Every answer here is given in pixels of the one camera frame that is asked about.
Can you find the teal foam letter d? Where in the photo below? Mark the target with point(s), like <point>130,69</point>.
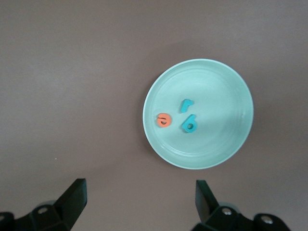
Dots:
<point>191,118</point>

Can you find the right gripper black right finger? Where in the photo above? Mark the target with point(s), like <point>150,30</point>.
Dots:
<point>207,207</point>

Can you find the mint green plastic plate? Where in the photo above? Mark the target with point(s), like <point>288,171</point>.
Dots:
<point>216,96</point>

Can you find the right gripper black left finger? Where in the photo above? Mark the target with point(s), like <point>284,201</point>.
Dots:
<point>71,202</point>

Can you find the teal foam letter r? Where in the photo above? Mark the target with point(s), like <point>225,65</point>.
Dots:
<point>184,107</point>

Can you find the brown table cover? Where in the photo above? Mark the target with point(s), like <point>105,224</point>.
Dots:
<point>72,72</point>

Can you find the orange foam letter e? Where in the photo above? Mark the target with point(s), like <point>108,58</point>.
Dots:
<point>169,120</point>

